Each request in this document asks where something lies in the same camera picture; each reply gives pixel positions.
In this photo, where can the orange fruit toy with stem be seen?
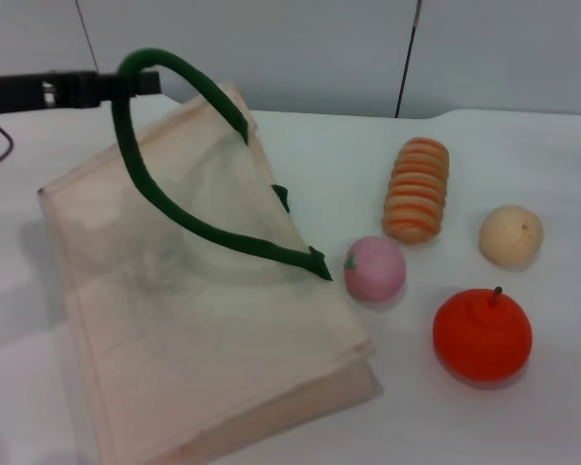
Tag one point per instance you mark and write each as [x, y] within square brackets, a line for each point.
[481, 334]

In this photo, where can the pale yellow round fruit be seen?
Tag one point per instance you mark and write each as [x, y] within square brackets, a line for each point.
[510, 235]

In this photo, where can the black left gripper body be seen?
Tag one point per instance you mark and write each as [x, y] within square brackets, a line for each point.
[9, 94]

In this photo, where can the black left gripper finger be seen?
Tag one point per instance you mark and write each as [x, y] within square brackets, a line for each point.
[70, 74]
[92, 92]

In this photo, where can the orange striped bread roll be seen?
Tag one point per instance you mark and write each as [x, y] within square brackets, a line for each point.
[416, 194]

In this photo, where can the pink peach toy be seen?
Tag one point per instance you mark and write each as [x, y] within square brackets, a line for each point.
[375, 269]

